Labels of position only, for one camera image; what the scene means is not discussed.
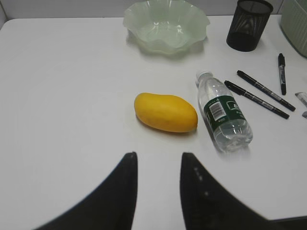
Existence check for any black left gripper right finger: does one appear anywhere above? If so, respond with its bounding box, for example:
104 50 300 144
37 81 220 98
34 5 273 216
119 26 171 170
180 152 288 230

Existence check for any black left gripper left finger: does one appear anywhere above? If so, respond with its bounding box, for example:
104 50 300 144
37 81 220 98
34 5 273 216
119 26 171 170
39 152 138 230

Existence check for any clear water bottle green label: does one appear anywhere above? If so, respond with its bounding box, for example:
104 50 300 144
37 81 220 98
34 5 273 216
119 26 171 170
196 71 253 152

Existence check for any yellow mango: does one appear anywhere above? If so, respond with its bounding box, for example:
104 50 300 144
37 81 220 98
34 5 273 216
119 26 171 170
134 93 198 133

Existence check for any black marker pen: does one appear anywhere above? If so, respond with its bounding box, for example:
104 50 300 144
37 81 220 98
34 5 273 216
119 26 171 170
236 70 296 112
278 53 286 95
224 80 290 119

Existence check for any grey white eraser lower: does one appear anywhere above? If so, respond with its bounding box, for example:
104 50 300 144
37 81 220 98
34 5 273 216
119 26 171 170
295 92 307 107

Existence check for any pale green wavy glass plate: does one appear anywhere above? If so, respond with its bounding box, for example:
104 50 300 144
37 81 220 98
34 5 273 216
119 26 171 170
123 0 210 55

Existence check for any black mesh pen holder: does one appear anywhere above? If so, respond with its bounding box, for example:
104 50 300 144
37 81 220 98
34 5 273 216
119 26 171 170
226 0 273 52

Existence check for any pale green woven plastic basket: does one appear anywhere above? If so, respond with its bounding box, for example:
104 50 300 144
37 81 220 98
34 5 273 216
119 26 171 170
281 0 307 57

